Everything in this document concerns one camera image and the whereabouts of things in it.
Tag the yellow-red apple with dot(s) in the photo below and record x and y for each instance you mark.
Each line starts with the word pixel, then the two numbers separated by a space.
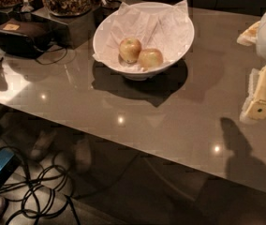
pixel 150 58
pixel 129 49

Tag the white ceramic bowl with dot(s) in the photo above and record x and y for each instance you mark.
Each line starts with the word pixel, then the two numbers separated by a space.
pixel 176 49

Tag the white paper liner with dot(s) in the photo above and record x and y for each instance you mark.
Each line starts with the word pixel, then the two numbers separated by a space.
pixel 158 28

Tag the small dark cup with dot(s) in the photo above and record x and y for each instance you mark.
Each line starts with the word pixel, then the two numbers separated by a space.
pixel 110 7

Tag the dark stand box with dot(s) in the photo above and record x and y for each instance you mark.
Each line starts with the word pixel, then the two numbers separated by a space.
pixel 69 32

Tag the metal serving spoon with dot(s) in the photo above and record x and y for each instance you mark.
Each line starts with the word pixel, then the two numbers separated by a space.
pixel 26 7

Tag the black VR headset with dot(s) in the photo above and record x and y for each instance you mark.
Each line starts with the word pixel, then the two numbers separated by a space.
pixel 25 39

